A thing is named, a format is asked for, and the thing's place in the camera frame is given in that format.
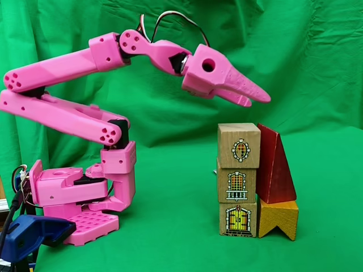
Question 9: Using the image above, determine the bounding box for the red triangular wooden block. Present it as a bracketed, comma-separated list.
[256, 122, 298, 205]

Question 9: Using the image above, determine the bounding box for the wooden block with oval window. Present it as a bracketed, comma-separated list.
[217, 122, 261, 170]

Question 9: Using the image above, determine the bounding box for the wooden block with balcony window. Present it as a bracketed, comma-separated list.
[217, 158, 258, 204]

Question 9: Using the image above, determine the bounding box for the wooden block with door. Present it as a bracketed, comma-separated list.
[218, 202, 258, 238]

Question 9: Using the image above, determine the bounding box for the yellow notched wooden block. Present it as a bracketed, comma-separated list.
[257, 199, 300, 241]

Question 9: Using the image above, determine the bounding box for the blue clamp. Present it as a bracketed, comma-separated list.
[0, 214, 77, 264]

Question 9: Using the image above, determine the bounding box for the white red black servo cable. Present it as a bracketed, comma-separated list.
[151, 11, 210, 48]
[136, 14, 155, 43]

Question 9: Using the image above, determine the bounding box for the controller board with wires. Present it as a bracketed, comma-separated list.
[11, 165, 32, 205]

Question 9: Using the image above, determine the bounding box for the black power cable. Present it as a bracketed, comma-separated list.
[0, 191, 22, 244]

